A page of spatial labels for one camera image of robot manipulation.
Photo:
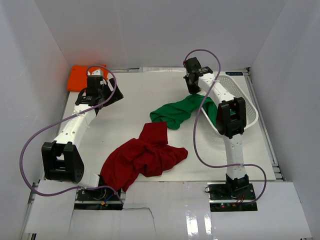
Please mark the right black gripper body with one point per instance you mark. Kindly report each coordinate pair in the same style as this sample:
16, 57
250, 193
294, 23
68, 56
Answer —
192, 88

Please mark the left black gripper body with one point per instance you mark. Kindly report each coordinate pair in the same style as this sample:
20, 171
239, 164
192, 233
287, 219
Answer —
103, 94

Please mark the white plastic laundry basket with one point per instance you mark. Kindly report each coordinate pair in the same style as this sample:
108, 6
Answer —
235, 110

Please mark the green t shirt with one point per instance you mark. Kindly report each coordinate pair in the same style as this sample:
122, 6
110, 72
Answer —
175, 113

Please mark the red t shirt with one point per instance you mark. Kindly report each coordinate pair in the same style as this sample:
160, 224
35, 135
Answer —
148, 155

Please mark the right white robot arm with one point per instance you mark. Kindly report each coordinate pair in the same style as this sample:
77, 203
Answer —
236, 175

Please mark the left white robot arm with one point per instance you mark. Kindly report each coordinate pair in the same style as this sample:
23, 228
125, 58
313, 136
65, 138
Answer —
61, 158

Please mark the folded orange t shirt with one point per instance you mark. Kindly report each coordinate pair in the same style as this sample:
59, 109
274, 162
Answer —
78, 78

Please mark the white label strip back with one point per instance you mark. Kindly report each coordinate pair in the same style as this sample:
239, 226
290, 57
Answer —
162, 69

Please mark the white paper sheet front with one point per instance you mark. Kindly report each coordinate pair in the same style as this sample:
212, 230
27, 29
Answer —
171, 211

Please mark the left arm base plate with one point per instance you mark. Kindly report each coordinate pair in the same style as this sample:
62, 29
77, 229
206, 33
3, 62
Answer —
103, 199

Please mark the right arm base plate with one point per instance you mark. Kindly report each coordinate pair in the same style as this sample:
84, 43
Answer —
222, 199

